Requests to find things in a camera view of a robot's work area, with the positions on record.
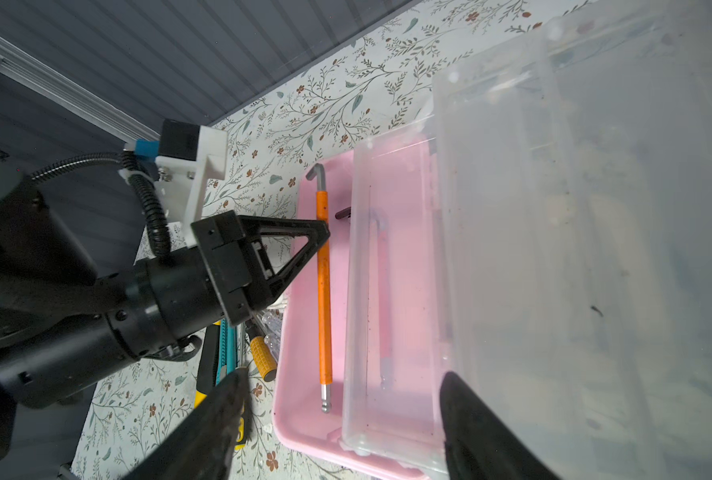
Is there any left black corrugated cable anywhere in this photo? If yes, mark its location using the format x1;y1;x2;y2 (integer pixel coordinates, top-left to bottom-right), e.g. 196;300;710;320
30;151;172;260

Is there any clear handled screwdriver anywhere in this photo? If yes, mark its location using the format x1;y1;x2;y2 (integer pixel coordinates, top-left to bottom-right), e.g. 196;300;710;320
255;309;283;360

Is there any yellow handled screwdriver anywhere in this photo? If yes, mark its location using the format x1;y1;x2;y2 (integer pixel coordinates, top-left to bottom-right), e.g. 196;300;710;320
246;320;278;382

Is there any teal utility knife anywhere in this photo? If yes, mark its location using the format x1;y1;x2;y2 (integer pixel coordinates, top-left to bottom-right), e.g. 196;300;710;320
215;319;237;384

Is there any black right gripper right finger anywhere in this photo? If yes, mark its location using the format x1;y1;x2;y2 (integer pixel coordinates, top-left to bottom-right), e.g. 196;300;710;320
440;371;558;480

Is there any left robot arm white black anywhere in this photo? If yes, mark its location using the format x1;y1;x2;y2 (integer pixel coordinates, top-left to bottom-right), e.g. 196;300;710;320
0;163;330;460

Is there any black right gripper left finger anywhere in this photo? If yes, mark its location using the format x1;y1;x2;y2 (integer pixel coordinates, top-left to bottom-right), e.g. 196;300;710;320
126;369;250;480

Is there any clear tool box lid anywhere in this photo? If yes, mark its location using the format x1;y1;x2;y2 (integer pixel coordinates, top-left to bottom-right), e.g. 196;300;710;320
341;1;712;479

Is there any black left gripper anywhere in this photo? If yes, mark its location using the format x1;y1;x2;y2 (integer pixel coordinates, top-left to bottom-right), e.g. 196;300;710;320
191;211;330;326

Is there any aluminium corner frame post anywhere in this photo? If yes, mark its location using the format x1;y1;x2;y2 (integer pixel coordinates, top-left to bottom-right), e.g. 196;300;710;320
0;36;159;142

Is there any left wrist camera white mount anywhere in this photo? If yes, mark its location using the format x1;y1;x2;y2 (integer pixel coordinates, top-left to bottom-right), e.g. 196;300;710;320
125;119;229;247

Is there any yellow black utility knife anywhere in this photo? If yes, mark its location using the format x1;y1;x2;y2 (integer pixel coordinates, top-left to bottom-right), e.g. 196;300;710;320
193;322;252;451

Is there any orange hex key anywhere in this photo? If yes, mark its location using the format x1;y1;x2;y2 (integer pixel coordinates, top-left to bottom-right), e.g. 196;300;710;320
306;163;333;413

